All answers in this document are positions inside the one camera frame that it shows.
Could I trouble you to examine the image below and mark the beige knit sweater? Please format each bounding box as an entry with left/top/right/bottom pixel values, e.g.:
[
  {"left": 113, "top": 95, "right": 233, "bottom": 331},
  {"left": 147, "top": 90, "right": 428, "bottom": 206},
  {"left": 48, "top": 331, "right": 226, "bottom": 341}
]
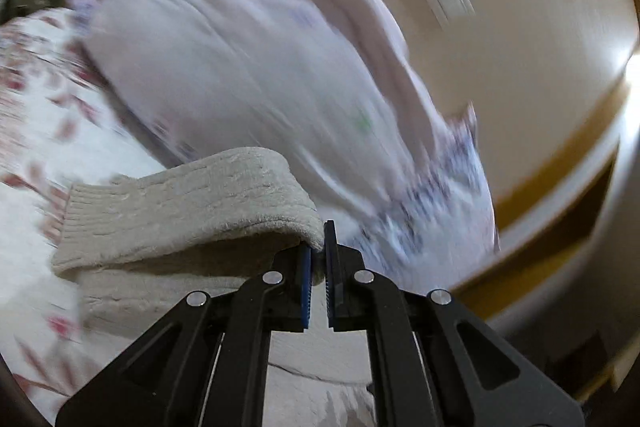
[{"left": 51, "top": 147, "right": 324, "bottom": 338}]

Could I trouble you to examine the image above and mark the wooden headboard frame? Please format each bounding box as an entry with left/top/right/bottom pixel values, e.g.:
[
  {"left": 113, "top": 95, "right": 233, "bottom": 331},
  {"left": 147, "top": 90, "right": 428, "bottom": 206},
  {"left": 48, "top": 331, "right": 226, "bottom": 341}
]
[{"left": 454, "top": 77, "right": 639, "bottom": 331}]

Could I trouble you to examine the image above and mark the white floral bedspread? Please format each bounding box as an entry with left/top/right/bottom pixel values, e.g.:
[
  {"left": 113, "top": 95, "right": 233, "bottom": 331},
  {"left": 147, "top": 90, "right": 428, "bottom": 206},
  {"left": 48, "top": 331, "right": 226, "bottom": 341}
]
[{"left": 0, "top": 7, "right": 377, "bottom": 427}]

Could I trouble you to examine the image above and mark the pink floral pillow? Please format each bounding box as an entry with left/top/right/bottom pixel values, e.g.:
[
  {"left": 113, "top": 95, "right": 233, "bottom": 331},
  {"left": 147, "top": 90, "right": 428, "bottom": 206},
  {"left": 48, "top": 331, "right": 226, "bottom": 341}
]
[{"left": 70, "top": 0, "right": 498, "bottom": 293}]

